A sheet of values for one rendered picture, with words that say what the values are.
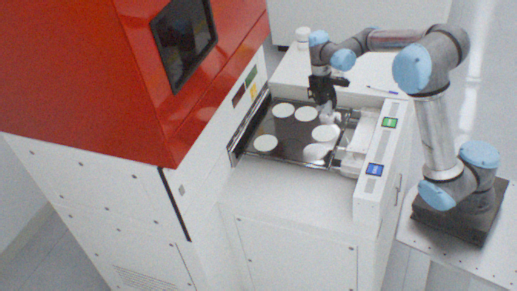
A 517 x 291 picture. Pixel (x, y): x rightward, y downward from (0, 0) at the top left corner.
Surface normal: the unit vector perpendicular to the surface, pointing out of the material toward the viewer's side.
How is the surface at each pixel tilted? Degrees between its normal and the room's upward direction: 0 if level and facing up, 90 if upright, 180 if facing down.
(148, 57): 90
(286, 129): 0
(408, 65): 85
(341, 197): 0
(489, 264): 0
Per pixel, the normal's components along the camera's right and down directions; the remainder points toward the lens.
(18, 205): 0.92, 0.17
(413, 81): -0.85, 0.38
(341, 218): -0.14, -0.71
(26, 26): -0.38, 0.68
